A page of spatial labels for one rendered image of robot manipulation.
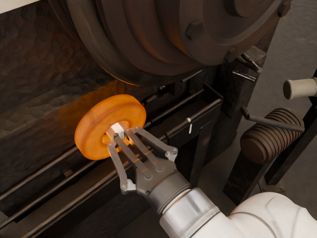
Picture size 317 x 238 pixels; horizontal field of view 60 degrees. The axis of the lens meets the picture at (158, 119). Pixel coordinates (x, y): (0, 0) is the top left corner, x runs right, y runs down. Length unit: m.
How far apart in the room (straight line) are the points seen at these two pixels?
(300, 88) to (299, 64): 1.27
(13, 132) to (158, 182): 0.28
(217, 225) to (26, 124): 0.38
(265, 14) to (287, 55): 1.73
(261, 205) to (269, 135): 0.46
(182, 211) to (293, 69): 1.79
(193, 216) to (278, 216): 0.16
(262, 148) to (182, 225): 0.58
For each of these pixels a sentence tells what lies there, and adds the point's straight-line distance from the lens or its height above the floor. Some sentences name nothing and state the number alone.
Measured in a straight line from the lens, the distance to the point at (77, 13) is 0.36.
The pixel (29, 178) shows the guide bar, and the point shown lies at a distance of 0.66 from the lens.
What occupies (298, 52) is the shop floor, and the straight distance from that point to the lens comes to 2.29.
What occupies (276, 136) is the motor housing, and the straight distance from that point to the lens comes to 0.99.
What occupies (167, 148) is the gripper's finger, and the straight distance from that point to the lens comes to 0.52.
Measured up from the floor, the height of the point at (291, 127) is 0.56.
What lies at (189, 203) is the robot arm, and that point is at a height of 0.87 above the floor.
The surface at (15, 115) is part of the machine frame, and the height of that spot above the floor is 0.87.
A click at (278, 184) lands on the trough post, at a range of 1.52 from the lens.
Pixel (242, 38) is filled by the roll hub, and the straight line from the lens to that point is 0.48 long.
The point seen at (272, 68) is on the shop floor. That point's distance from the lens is 2.07.
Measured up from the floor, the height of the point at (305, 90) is 0.68.
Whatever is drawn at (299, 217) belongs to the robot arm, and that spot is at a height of 0.81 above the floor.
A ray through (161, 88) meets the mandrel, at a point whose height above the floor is 0.75.
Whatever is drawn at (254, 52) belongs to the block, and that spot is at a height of 0.80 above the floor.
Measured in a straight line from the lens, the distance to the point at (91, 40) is 0.38.
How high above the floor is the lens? 1.28
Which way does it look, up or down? 52 degrees down
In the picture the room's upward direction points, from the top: straight up
